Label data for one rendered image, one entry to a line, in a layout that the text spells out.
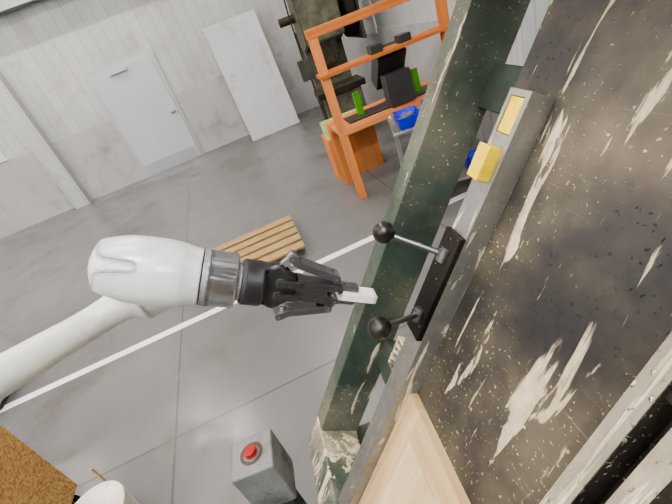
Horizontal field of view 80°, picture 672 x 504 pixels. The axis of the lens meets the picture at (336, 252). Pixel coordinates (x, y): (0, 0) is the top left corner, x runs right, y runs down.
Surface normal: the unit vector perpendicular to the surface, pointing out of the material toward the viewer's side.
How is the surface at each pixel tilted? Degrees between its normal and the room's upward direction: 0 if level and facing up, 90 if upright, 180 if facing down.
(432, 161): 90
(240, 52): 76
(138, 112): 90
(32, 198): 90
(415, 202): 90
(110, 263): 54
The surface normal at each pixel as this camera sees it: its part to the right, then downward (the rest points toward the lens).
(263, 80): 0.21, 0.22
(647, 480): -0.95, -0.14
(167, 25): 0.30, 0.43
